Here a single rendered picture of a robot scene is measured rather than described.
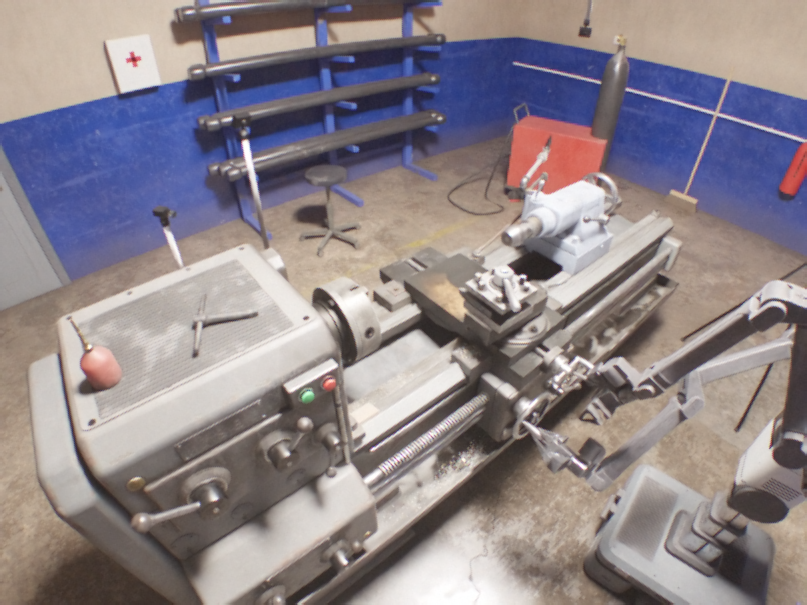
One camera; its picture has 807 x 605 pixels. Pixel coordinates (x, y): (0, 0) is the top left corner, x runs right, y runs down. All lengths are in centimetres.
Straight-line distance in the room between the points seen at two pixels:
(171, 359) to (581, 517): 189
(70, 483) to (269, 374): 43
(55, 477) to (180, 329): 38
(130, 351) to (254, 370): 28
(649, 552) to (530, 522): 53
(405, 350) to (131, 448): 112
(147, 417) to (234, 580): 54
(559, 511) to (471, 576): 53
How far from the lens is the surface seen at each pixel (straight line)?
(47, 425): 108
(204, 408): 92
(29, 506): 284
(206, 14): 366
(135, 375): 98
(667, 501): 217
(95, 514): 103
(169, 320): 108
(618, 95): 425
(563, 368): 155
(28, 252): 420
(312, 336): 96
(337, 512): 129
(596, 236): 216
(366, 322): 122
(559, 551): 219
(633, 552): 200
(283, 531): 127
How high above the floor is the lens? 197
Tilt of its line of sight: 39 degrees down
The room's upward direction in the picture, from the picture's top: straight up
